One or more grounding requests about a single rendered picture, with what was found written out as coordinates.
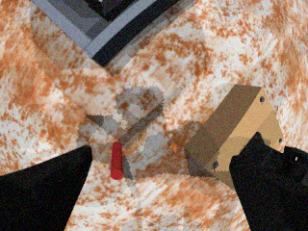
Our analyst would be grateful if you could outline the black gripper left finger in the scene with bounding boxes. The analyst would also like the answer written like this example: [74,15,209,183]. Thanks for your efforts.
[0,145,92,231]

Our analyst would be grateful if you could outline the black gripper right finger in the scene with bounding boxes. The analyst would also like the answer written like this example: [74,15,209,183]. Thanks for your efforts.
[228,155,308,231]

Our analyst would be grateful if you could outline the red peg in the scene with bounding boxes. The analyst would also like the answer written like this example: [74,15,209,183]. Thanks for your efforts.
[111,141,123,181]

